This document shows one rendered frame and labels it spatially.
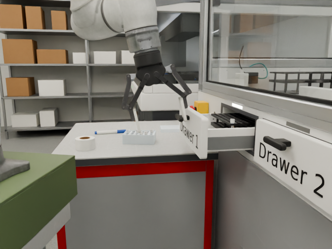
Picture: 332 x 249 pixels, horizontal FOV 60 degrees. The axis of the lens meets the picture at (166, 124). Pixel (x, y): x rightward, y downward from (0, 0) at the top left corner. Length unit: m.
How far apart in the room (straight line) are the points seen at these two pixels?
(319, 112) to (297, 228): 0.25
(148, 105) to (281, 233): 1.12
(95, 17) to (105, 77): 4.16
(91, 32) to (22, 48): 3.84
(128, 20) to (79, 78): 4.27
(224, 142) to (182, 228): 0.47
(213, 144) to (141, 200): 0.40
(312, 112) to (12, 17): 4.46
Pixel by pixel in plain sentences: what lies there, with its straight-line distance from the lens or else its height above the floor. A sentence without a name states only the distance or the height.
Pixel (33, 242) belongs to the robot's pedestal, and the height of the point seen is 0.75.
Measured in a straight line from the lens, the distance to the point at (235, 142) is 0.79.
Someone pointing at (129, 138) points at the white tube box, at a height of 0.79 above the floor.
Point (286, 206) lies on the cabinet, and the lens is 0.71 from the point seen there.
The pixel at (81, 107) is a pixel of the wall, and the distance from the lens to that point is 5.06.
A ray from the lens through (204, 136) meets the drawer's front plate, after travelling 0.75.
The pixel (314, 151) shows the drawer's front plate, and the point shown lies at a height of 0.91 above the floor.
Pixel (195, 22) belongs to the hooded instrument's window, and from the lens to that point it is 1.73.
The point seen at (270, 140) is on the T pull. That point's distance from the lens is 0.62.
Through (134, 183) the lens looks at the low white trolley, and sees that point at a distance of 1.03.
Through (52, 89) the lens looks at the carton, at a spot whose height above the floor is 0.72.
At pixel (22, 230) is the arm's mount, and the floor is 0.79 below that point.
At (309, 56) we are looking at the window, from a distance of 0.65.
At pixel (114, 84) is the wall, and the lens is 5.00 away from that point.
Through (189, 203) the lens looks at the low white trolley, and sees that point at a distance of 1.10.
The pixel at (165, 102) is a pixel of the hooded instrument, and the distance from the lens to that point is 1.67.
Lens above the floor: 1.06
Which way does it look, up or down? 12 degrees down
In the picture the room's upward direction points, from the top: straight up
